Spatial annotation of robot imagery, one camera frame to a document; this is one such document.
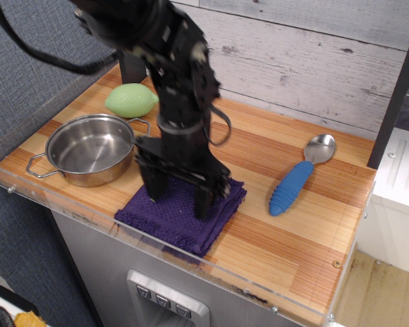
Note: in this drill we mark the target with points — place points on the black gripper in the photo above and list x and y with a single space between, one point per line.
186 157

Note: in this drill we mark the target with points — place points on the black vertical post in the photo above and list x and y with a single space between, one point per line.
390 116

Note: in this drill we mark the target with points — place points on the silver toy fridge cabinet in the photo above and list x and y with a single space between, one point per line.
104 258

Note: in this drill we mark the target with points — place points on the purple cloth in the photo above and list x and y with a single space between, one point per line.
172 220

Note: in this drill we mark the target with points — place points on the grey dispenser button panel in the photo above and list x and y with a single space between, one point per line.
157 304

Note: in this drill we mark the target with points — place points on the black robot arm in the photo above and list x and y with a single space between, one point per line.
176 54

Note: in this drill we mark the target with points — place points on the white aluminium rail box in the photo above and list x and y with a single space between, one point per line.
383 232

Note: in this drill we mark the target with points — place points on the black arm base post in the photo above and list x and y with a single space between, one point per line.
133 69

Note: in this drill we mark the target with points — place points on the clear acrylic table guard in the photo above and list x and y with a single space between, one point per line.
261 271

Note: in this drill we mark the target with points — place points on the blue handled metal spoon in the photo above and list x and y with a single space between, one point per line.
318 150

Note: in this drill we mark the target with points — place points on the silver pot with handles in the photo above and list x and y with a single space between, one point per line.
90 150

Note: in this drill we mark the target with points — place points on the yellow object bottom corner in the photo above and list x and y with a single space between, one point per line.
28 319

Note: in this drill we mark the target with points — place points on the green plastic lemon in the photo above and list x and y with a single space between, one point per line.
131 100

